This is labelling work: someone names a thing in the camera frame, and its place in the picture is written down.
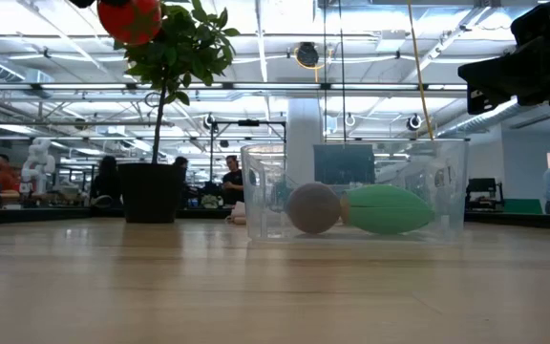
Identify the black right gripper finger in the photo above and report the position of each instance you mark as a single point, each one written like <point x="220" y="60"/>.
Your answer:
<point x="499" y="76"/>

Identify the red toy tomato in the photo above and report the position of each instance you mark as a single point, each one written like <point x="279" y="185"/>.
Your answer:
<point x="129" y="21"/>

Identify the brown toy kiwi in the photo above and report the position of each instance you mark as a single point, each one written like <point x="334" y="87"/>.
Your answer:
<point x="313" y="208"/>

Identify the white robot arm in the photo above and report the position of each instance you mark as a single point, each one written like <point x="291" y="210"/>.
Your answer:
<point x="38" y="162"/>

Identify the clear plastic tupperware container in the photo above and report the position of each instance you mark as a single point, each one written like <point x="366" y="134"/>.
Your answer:
<point x="265" y="191"/>

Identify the green leafy plant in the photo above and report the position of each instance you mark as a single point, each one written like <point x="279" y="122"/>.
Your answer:
<point x="184" y="48"/>

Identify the black robot workstation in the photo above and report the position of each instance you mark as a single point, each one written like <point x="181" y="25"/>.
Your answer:
<point x="484" y="191"/>

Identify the green panel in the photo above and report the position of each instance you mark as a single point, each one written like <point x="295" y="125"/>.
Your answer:
<point x="523" y="206"/>

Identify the black monitor screen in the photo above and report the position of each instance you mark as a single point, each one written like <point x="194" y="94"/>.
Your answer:
<point x="344" y="165"/>

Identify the black rig stand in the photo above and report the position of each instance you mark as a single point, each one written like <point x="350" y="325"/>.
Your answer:
<point x="248" y="122"/>

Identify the black plant pot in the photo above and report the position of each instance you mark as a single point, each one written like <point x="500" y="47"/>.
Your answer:
<point x="150" y="193"/>

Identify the beige folded cloth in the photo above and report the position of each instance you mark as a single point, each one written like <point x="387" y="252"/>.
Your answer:
<point x="238" y="212"/>

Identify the black metal table frame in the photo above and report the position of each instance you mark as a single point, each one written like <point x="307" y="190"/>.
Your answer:
<point x="41" y="216"/>

